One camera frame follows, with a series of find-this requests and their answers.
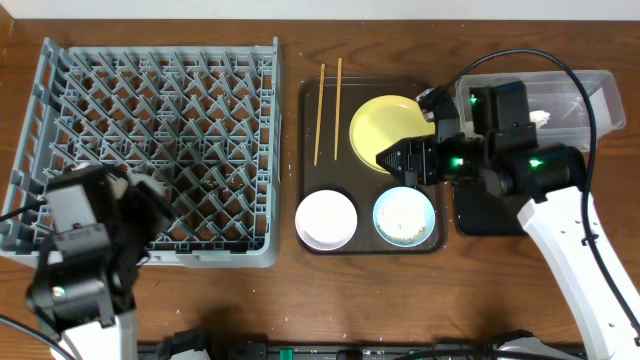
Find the yellow plastic plate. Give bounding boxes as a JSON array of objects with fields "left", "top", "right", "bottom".
[{"left": 349, "top": 95, "right": 435, "bottom": 174}]

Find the blue plastic bowl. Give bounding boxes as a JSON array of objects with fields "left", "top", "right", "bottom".
[{"left": 372, "top": 187, "right": 436, "bottom": 248}]

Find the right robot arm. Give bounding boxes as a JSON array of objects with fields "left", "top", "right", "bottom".
[{"left": 376, "top": 80, "right": 639, "bottom": 359}]

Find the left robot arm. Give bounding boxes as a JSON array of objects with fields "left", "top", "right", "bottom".
[{"left": 26, "top": 165, "right": 176, "bottom": 359}]

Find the black waste tray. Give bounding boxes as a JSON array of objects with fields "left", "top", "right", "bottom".
[{"left": 449, "top": 146, "right": 586, "bottom": 237}]

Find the dark brown serving tray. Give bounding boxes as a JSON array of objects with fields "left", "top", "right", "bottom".
[{"left": 298, "top": 76, "right": 448, "bottom": 256}]

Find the grey plastic dish rack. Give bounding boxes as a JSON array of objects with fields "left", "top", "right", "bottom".
[{"left": 1, "top": 40, "right": 283, "bottom": 268}]

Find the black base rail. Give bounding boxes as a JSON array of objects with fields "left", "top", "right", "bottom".
[{"left": 137, "top": 327, "right": 586, "bottom": 360}]

